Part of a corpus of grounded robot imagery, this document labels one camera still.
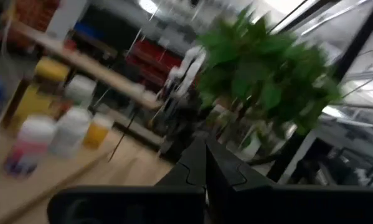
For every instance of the black rig post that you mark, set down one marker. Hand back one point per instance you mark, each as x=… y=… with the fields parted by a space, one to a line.
x=357 y=43

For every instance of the wooden shelf with black frame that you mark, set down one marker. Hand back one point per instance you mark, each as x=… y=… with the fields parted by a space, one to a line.
x=49 y=177

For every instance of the amber bottle with yellow cap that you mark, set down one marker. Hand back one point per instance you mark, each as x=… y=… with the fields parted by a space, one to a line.
x=33 y=102

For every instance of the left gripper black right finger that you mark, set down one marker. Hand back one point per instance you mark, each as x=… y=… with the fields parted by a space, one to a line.
x=223 y=171

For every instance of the background workbench with bins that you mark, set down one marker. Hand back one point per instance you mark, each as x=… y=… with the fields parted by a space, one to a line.
x=89 y=67

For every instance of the white medicine bottle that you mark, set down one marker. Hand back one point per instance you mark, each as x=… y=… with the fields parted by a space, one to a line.
x=71 y=130
x=78 y=90
x=30 y=143

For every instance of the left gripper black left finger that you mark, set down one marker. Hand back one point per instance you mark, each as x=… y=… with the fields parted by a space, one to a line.
x=192 y=171

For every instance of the green plant in black pot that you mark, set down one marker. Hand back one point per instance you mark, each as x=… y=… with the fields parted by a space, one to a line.
x=261 y=71

